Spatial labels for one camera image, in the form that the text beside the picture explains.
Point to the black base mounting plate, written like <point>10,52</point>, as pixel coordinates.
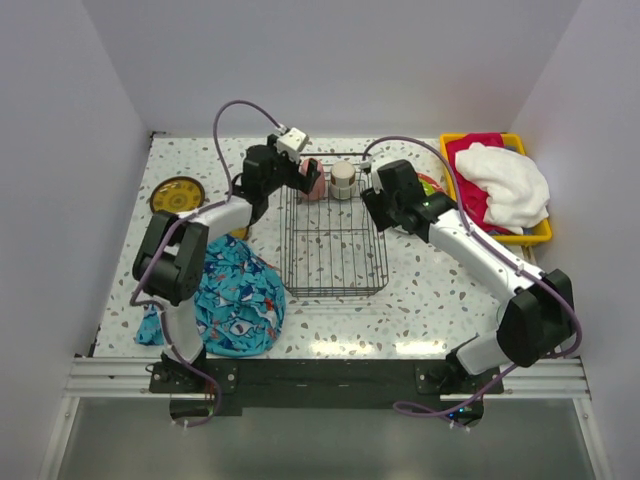
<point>235,385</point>

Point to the yellow plastic bin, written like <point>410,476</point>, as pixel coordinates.
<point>536,235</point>

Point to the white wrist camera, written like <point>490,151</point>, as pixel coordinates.
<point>291,141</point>
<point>370,167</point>

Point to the yellow brown plate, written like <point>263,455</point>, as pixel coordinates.
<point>177,194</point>
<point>241,233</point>

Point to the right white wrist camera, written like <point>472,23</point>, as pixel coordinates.
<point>370,167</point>

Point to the wire dish rack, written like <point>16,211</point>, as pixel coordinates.
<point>330,247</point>

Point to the pale green bowl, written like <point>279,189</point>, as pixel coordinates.
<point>499,315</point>

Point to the pink red cloth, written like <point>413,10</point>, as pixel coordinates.
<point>473,198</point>

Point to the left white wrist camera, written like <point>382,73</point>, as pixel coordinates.
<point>291,141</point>

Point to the white towel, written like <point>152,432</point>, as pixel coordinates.
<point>518,193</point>

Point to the yellow brown plate near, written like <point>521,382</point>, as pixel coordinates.
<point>241,233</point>

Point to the blue shark print cloth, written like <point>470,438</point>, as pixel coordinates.
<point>239,307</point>

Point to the yellow brown plate far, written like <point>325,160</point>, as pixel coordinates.
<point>177,194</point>

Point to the white beige mug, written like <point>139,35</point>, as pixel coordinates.
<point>342,184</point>

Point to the aluminium front rail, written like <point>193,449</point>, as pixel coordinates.
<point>127,378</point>

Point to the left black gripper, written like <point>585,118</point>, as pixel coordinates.
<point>299,181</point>

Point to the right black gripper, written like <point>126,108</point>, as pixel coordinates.
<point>374,201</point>

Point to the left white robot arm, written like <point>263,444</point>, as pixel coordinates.
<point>170,261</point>

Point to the green red plate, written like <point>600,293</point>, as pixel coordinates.
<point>430,186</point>

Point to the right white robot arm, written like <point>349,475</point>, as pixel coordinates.
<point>535,312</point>

